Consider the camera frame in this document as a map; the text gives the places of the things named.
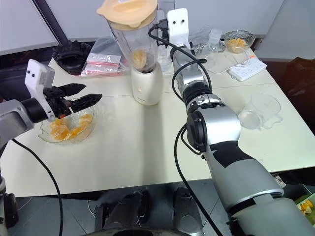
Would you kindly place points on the cream white blender base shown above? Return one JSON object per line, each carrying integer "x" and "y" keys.
{"x": 146, "y": 86}

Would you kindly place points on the dark diagonal pole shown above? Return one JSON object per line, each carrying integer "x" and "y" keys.
{"x": 53, "y": 22}

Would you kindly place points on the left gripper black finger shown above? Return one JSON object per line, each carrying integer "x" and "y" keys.
{"x": 73, "y": 89}
{"x": 86, "y": 102}

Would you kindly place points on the clear plastic measuring cup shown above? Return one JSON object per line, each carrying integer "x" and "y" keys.
{"x": 263, "y": 108}

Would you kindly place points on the peeled orange segment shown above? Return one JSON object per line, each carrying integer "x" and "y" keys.
{"x": 140, "y": 59}

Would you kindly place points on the zip bags with red strips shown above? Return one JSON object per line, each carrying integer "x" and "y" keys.
{"x": 101, "y": 64}

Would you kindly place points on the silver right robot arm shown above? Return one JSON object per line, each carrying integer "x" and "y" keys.
{"x": 221, "y": 123}

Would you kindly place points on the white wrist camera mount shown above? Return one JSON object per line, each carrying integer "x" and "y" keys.
{"x": 178, "y": 32}
{"x": 37, "y": 73}

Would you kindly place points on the clear plastic blender jar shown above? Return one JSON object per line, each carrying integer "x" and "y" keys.
{"x": 123, "y": 41}

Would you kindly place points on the white power strip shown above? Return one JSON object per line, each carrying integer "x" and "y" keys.
{"x": 247, "y": 71}

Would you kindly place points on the dark rounded shape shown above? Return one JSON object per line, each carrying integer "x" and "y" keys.
{"x": 185, "y": 211}
{"x": 125, "y": 211}

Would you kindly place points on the black crumpled holder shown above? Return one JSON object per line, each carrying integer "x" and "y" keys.
{"x": 70, "y": 59}

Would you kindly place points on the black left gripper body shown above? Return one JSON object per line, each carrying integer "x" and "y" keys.
{"x": 56, "y": 103}

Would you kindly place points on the cream blender jar lid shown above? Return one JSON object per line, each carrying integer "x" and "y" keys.
{"x": 125, "y": 12}

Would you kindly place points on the ribbed glass bowl with orange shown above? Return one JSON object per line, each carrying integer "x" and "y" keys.
{"x": 240, "y": 37}

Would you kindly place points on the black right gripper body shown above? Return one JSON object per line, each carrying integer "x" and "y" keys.
{"x": 163, "y": 38}

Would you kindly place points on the glass bowl of orange segments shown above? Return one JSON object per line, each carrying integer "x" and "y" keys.
{"x": 83, "y": 136}

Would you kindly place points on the plastic bag with dark items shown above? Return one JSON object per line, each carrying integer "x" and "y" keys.
{"x": 206, "y": 39}

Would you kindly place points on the large grey zip bag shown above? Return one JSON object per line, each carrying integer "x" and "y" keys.
{"x": 103, "y": 45}

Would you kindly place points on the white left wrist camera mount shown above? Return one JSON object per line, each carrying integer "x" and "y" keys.
{"x": 37, "y": 73}

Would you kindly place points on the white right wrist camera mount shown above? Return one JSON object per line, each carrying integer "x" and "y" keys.
{"x": 178, "y": 32}

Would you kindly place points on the green tray with orange peel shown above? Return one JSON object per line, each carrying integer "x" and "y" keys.
{"x": 306, "y": 207}

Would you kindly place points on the orange pieces in ribbed bowl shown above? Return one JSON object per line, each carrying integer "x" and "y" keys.
{"x": 236, "y": 44}

